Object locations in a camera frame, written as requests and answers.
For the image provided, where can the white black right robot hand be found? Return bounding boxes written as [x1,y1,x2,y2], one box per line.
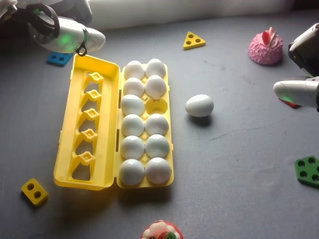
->
[273,23,319,113]

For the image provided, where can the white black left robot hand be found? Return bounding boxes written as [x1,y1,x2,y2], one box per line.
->
[0,0,107,57]

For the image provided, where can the yellow egg carton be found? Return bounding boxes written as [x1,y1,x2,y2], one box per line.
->
[53,53,175,192]

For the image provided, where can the red pentagon holed block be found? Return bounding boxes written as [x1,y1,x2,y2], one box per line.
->
[278,98,303,109]

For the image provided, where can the blue holed block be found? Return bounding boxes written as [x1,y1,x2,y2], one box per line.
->
[46,51,75,68]

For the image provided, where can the pink toy cake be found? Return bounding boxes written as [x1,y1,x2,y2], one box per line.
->
[248,26,284,66]

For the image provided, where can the green pentagon holed block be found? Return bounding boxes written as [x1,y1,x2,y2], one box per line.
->
[294,155,319,189]

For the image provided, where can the grey table cloth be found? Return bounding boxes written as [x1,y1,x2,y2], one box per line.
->
[0,9,319,239]

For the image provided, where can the yellow triangle three-hole block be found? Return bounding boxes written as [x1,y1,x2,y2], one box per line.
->
[183,31,206,50]

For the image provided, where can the yellow rectangular two-hole block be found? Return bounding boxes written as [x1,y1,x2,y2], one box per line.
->
[20,178,49,207]

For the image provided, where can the white red strawberry toy cake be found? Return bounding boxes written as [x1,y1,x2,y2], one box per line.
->
[141,220,184,239]

